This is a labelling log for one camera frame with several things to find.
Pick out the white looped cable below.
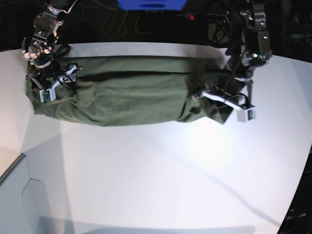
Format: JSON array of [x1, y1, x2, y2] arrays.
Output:
[[101, 4, 130, 38]]

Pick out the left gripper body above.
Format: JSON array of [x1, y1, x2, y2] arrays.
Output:
[[205, 78, 254, 104]]

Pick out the blue plastic bin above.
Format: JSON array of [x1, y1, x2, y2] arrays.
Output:
[[118, 0, 187, 11]]

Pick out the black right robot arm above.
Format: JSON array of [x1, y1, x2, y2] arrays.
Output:
[[21, 0, 78, 91]]

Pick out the black tangled cables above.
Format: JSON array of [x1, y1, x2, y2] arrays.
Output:
[[209, 21, 232, 47]]

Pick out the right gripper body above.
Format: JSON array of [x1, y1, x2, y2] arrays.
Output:
[[25, 62, 71, 92]]

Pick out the green t-shirt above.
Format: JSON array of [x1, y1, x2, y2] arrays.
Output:
[[25, 56, 232, 126]]

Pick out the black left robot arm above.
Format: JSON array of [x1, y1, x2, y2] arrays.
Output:
[[201, 0, 273, 122]]

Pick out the white power strip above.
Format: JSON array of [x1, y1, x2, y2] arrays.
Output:
[[183, 12, 230, 23]]

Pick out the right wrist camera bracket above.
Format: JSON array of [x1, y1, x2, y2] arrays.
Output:
[[39, 67, 75, 103]]

